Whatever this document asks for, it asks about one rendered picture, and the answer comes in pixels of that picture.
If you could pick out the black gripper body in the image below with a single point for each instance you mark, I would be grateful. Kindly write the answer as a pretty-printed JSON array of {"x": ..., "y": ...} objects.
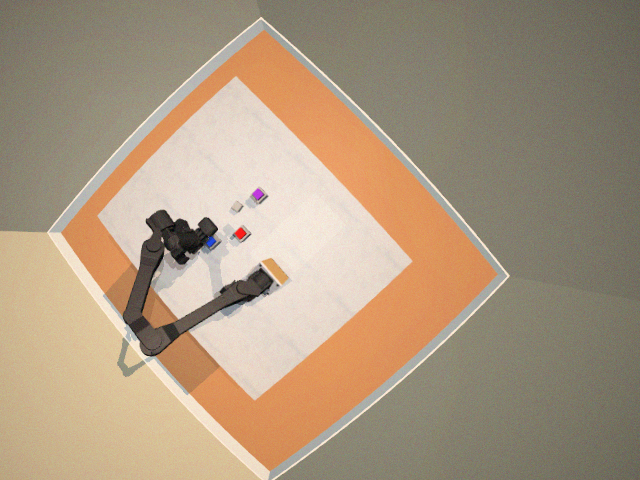
[{"x": 195, "y": 238}]

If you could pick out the blue button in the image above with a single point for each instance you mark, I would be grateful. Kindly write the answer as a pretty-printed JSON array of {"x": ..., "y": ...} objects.
[{"x": 213, "y": 242}]

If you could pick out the purple button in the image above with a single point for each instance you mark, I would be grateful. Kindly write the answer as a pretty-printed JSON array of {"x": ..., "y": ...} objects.
[{"x": 259, "y": 195}]

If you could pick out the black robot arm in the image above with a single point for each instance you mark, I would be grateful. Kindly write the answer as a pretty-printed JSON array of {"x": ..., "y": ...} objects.
[{"x": 154, "y": 341}]

